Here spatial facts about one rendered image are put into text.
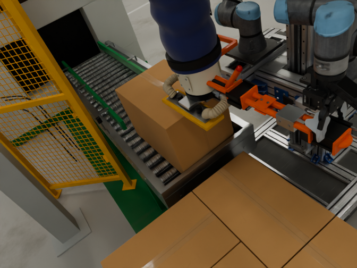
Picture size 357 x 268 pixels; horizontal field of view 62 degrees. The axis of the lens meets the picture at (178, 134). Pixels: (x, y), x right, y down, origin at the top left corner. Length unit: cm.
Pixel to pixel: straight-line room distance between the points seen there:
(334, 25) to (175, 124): 95
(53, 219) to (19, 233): 63
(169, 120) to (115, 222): 121
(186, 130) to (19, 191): 118
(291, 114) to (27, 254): 232
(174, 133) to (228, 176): 41
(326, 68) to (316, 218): 90
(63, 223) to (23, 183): 50
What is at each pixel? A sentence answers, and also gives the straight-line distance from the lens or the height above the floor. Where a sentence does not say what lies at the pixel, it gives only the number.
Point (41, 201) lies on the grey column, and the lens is 226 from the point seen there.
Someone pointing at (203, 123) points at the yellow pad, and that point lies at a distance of 121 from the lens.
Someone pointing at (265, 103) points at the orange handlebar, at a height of 121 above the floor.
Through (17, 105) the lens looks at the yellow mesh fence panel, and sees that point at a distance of 225.
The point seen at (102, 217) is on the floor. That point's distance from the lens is 255.
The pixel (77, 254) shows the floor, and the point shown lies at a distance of 249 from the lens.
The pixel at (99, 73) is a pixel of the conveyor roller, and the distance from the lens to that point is 321.
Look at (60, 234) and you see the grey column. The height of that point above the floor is 12.
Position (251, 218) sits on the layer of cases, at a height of 54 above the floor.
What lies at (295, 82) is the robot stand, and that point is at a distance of 157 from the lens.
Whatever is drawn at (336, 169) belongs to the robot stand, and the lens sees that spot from 212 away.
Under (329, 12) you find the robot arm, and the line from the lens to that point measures 73.
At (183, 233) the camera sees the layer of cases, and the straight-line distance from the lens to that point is 156.
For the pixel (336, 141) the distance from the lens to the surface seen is 90.
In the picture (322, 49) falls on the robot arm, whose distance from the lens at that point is 76.
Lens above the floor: 188
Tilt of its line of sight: 41 degrees down
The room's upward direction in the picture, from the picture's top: 21 degrees counter-clockwise
